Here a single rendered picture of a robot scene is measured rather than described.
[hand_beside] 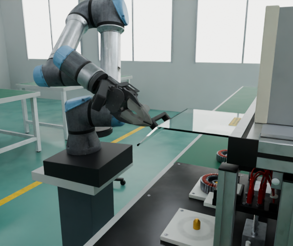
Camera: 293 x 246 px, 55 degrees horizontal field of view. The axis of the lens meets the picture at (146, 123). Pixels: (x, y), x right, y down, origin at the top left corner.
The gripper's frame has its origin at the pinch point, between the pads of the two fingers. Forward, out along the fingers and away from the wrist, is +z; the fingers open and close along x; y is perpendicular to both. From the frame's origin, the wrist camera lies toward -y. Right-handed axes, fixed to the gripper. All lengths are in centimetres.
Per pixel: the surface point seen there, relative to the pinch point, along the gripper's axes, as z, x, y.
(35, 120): -170, 172, 173
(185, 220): 23.9, 17.8, 1.2
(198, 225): 26.8, 14.5, -1.4
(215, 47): -90, 25, 471
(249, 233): 36.6, 5.7, -3.2
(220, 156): 22, 19, 55
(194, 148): 10, 29, 69
